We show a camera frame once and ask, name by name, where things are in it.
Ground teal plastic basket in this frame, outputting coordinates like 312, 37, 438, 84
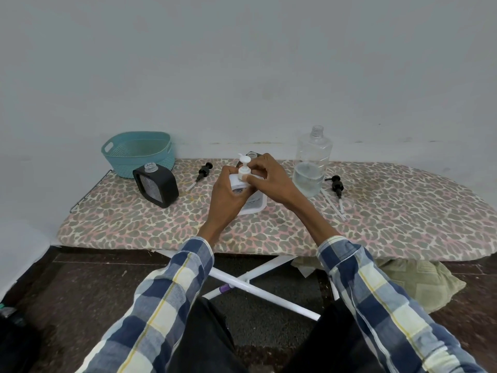
101, 131, 176, 179

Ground black bag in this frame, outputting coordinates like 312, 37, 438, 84
0, 305, 39, 373

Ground person's right forearm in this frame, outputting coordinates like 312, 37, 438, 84
289, 197, 486, 373

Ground white square dispenser bottle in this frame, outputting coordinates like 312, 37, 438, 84
228, 173, 269, 216

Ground long-tube black pump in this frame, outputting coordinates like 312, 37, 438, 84
320, 175, 347, 221

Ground leopard print ironing board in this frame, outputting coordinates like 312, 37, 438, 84
57, 158, 497, 322

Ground person's black trousers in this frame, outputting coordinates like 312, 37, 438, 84
167, 297, 373, 373

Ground tall clear plastic bottle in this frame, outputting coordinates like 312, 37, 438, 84
291, 125, 333, 198

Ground person's left forearm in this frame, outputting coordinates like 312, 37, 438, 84
76, 225, 233, 373

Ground person's left hand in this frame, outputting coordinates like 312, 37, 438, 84
198, 165, 259, 245

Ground person's right hand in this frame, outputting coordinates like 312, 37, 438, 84
248, 152, 308, 214

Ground white pump head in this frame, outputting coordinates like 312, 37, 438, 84
237, 152, 253, 182

